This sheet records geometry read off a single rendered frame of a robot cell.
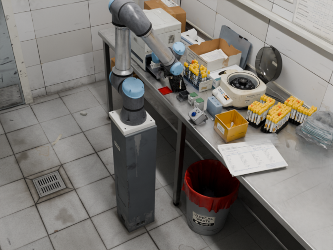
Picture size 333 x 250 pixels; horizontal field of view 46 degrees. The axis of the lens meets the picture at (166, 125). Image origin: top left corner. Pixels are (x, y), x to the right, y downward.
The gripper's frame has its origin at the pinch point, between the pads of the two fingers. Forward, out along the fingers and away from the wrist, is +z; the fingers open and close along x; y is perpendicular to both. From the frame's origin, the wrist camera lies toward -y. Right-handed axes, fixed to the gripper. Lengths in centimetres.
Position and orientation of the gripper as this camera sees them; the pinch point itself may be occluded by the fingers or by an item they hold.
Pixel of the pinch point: (161, 74)
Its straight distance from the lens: 257.5
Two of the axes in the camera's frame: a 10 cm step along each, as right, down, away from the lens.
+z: -2.9, 3.9, 8.8
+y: 4.2, 8.7, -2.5
